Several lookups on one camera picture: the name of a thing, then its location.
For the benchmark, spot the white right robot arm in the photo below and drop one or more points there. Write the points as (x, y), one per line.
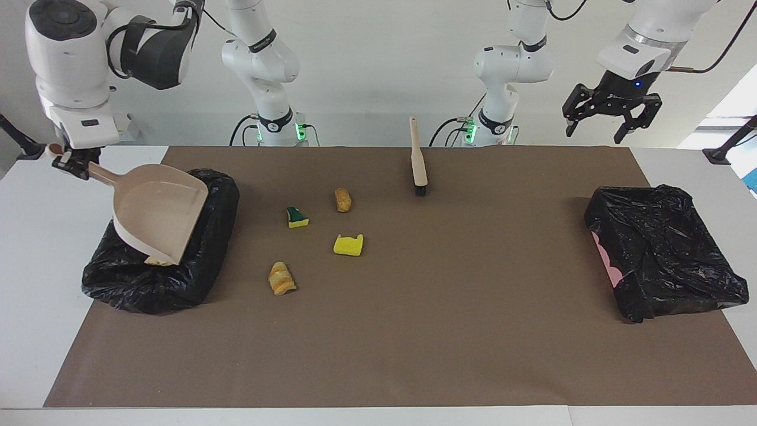
(65, 59)

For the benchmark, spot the notched yellow sponge piece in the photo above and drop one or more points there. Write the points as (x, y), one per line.
(348, 245)

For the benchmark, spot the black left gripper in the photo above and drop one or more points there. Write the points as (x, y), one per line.
(624, 87)

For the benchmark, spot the blue object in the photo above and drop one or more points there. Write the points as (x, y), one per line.
(753, 180)

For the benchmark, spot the striped orange bread piece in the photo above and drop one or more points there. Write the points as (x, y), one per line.
(281, 279)

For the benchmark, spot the black trash bag bin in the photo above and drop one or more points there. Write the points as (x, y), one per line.
(201, 272)

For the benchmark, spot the black camera stand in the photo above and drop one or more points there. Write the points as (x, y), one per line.
(23, 145)
(724, 151)

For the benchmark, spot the beige plastic dustpan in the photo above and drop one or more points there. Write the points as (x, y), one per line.
(159, 207)

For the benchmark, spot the beige hand brush black bristles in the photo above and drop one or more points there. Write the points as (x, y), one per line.
(419, 165)

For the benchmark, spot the pink plastic bin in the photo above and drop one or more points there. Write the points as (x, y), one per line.
(609, 263)

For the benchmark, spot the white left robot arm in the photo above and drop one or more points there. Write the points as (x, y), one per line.
(514, 65)

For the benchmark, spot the black trash bag over pink bin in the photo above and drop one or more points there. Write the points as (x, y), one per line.
(662, 248)

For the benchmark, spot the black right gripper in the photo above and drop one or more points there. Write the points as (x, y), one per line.
(86, 155)

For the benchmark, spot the green and yellow sponge piece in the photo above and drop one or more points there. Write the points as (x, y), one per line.
(295, 220)

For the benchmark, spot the brown table mat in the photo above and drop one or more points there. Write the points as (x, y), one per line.
(378, 343)

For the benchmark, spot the pale foam scrap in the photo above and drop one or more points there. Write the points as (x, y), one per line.
(157, 261)

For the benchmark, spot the brown oval nugget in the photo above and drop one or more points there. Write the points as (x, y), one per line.
(343, 200)

